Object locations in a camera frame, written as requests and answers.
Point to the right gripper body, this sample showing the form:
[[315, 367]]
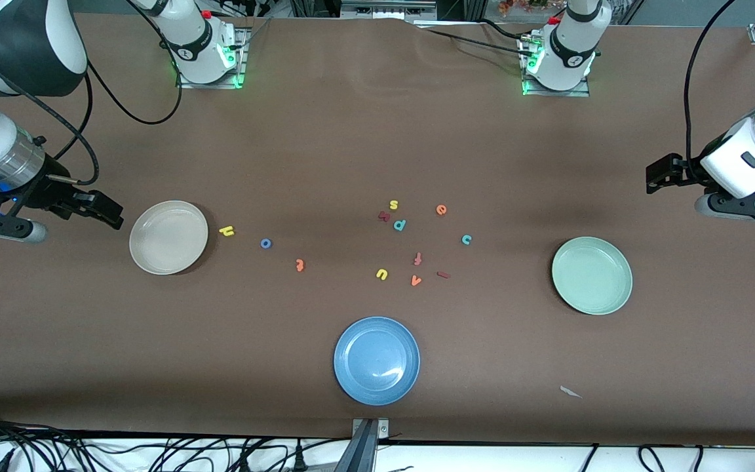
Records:
[[52, 193]]

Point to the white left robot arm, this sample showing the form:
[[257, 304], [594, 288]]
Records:
[[567, 52]]

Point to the beige brown plate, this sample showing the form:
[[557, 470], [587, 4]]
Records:
[[168, 237]]

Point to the green plate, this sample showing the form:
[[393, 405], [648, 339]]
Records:
[[592, 275]]

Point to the orange flowers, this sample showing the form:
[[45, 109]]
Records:
[[522, 5]]

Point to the white paper scrap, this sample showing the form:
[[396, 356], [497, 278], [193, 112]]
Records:
[[571, 392]]

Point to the brown table cover sheet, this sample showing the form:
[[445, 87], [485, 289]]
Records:
[[351, 131]]

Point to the teal foam letter p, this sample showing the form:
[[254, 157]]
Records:
[[400, 225]]

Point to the black power plug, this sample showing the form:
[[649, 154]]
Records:
[[243, 462], [299, 459]]

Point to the blue plate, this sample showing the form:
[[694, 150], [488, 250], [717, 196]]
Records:
[[377, 360]]

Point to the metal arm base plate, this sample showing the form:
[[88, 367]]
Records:
[[580, 92], [241, 59]]

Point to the silver metal bracket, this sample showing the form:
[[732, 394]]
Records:
[[384, 10]]

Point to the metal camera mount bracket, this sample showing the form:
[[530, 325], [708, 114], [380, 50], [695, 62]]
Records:
[[367, 446]]

